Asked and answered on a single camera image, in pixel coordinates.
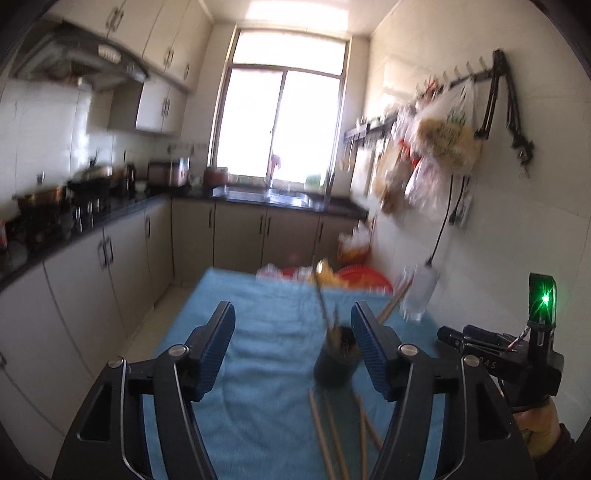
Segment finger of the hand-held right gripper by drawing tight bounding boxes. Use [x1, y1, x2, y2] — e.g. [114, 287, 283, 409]
[437, 324, 506, 355]

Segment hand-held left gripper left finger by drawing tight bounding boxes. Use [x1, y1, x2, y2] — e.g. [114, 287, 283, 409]
[52, 301, 236, 480]

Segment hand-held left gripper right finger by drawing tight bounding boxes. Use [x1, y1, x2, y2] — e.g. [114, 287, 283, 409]
[350, 300, 539, 480]

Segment dark utensil holder cup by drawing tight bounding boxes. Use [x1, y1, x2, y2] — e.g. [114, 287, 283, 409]
[314, 325, 362, 388]

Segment bunch of wooden chopsticks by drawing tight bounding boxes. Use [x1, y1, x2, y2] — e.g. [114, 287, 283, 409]
[308, 258, 414, 480]

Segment person's right forearm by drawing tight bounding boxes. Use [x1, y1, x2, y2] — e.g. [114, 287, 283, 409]
[531, 422, 578, 467]

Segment person's right hand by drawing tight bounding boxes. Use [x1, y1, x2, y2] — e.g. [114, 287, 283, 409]
[512, 398, 561, 460]

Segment clear glass mug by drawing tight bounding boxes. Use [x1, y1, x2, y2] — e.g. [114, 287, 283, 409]
[399, 265, 439, 322]

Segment blue towel table cover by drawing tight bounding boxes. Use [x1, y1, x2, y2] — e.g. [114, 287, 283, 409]
[141, 268, 444, 480]

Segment red plastic basin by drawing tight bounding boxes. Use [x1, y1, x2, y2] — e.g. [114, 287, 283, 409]
[281, 265, 393, 294]

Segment yellow plastic bag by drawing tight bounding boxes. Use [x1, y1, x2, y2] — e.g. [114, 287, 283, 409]
[311, 258, 340, 289]

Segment plastic bag with orange contents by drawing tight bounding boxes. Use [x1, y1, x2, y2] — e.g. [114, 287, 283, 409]
[338, 226, 372, 266]

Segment beige base cabinets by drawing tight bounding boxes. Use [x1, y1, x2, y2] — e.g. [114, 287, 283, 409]
[0, 196, 365, 435]

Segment black kitchen countertop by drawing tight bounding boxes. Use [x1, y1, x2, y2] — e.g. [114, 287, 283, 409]
[0, 187, 370, 289]

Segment steel kitchen sink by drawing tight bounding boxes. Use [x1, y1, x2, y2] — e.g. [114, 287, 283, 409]
[226, 187, 315, 206]

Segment clear plastic food bag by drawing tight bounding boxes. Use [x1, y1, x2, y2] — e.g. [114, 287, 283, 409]
[372, 138, 444, 222]

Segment gas stove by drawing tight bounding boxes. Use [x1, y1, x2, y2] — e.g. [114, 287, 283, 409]
[60, 194, 114, 222]

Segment large white plastic bag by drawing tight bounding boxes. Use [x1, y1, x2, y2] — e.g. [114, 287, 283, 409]
[416, 78, 483, 171]

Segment black wok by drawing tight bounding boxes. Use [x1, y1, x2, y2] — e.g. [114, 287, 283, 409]
[69, 164, 116, 192]

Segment kitchen window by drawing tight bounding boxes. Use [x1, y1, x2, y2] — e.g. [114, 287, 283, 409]
[208, 28, 347, 183]

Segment steel pan with lid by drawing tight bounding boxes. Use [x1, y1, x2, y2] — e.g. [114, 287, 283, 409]
[13, 185, 65, 213]

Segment steel range hood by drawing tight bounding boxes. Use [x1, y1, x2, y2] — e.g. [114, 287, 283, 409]
[9, 21, 151, 93]

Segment black power cable with plug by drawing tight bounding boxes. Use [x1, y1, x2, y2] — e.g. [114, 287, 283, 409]
[422, 173, 455, 269]

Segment white wall socket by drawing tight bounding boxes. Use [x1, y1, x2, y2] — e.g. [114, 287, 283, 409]
[450, 178, 474, 228]

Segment black utensil wall rack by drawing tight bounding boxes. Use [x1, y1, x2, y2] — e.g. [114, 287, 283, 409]
[344, 113, 402, 139]

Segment beige wall cabinets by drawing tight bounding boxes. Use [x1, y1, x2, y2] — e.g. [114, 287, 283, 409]
[60, 0, 213, 134]

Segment black wall hook rail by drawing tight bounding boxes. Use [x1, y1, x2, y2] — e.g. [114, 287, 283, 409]
[441, 48, 504, 88]

